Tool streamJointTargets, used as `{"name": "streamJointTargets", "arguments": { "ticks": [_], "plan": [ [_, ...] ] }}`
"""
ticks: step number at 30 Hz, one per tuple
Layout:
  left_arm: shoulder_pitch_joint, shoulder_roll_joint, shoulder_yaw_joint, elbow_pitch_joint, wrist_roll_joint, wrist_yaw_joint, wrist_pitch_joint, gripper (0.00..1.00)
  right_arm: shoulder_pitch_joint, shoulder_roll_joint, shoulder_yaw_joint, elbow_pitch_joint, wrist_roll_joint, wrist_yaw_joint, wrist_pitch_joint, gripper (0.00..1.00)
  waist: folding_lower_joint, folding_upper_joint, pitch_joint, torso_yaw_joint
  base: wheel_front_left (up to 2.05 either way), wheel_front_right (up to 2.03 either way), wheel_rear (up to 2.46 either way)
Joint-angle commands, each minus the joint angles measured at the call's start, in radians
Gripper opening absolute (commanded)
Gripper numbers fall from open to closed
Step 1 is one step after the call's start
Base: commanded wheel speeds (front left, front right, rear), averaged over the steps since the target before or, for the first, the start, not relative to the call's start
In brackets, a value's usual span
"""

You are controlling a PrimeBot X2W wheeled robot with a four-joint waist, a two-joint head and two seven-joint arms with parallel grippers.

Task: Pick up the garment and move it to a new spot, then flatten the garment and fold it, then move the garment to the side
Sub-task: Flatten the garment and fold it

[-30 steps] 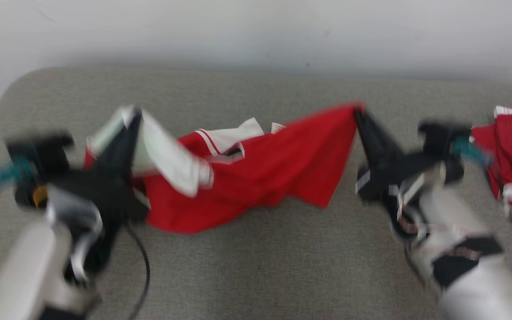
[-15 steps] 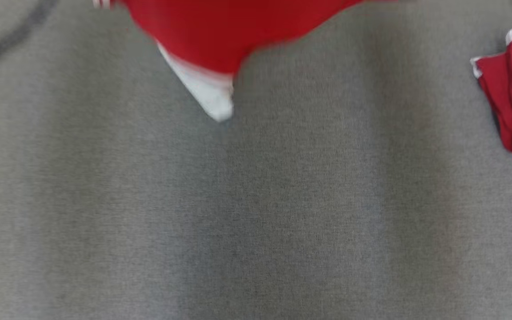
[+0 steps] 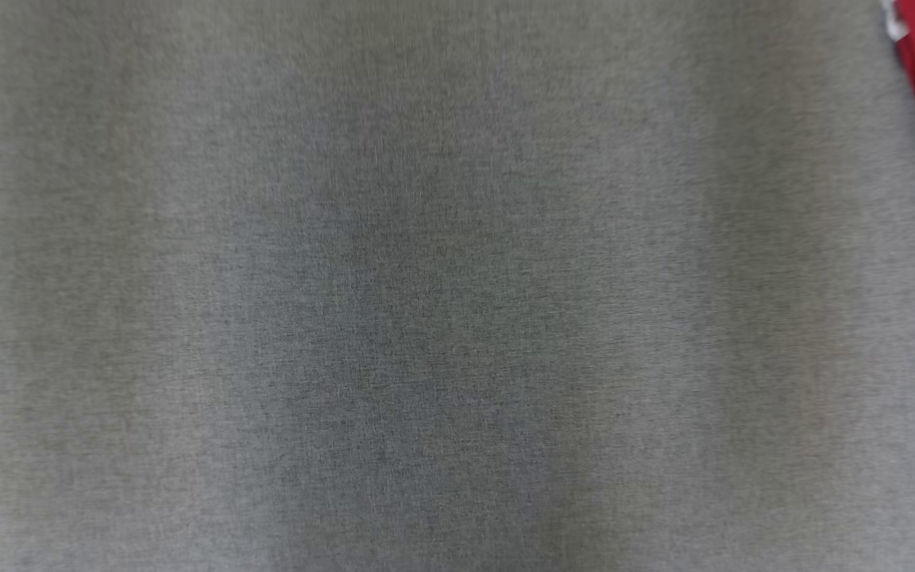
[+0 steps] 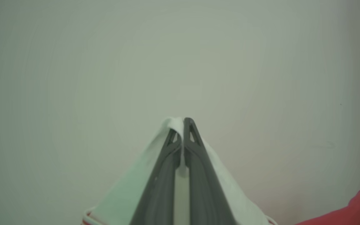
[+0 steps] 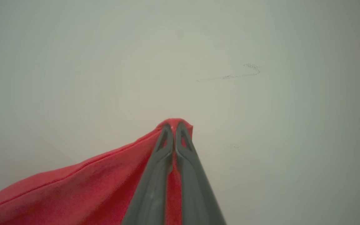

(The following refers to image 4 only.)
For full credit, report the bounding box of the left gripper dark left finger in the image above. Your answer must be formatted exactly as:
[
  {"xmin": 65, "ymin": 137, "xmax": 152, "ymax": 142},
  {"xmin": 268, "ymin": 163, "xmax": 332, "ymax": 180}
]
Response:
[{"xmin": 130, "ymin": 127, "xmax": 182, "ymax": 225}]

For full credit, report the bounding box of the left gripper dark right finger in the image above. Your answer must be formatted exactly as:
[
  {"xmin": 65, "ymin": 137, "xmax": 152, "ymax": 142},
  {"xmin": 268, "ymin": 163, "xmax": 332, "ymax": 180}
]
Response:
[{"xmin": 183, "ymin": 117, "xmax": 238, "ymax": 225}]

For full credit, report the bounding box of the red jersey with white panel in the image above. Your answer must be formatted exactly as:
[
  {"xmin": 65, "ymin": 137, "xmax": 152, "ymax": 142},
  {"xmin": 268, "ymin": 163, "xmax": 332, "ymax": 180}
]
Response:
[{"xmin": 82, "ymin": 116, "xmax": 360, "ymax": 225}]

